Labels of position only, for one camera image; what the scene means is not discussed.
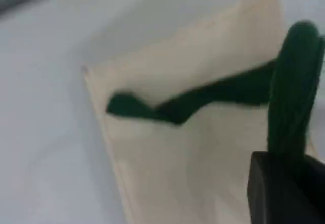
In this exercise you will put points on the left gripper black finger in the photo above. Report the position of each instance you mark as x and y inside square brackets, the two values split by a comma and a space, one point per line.
[309, 196]
[266, 196]

